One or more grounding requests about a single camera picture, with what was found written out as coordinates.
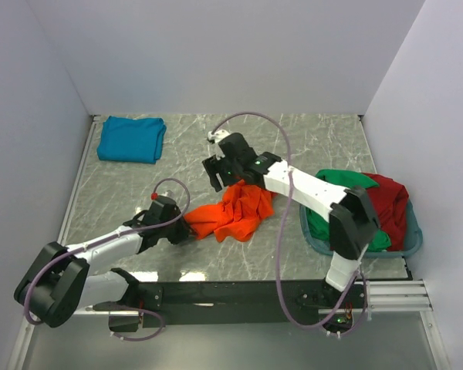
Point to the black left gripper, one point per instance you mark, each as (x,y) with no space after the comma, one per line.
(184,231)

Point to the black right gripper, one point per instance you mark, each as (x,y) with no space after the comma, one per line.
(214,166)

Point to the orange t shirt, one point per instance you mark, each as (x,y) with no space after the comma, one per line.
(238,215)

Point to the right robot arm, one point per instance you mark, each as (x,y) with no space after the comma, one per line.
(281,178)

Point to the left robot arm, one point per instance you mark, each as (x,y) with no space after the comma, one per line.
(63,279)

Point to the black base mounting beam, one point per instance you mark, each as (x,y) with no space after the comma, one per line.
(216,316)

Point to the folded blue t shirt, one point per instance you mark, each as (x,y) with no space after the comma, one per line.
(132,140)

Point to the green t shirt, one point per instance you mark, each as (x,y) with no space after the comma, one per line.
(337,182)

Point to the dark red t shirt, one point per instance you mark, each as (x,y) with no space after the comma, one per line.
(389,208)

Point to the teal plastic basket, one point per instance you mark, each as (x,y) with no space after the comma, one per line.
(413,235)

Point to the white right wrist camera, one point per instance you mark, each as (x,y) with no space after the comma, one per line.
(217,136)

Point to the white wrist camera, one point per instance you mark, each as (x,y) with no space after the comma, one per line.
(166,193)
(217,136)

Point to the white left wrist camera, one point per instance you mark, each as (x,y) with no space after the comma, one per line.
(166,193)

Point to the aluminium left side rail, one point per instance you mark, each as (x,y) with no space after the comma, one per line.
(75,210)

